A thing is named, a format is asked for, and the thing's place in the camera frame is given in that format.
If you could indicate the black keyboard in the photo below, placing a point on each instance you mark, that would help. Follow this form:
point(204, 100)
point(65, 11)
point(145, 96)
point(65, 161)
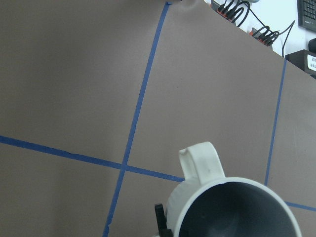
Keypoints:
point(306, 10)

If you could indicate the white mug with handle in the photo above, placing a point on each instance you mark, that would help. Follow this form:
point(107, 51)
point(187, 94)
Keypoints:
point(209, 204)

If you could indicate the red usb hub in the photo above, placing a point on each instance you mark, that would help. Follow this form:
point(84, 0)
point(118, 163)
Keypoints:
point(264, 35)
point(235, 11)

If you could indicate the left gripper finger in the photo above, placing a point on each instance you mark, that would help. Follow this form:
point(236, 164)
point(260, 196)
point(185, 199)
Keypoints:
point(163, 231)

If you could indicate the black box with label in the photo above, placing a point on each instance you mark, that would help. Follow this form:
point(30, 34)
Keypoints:
point(304, 60)

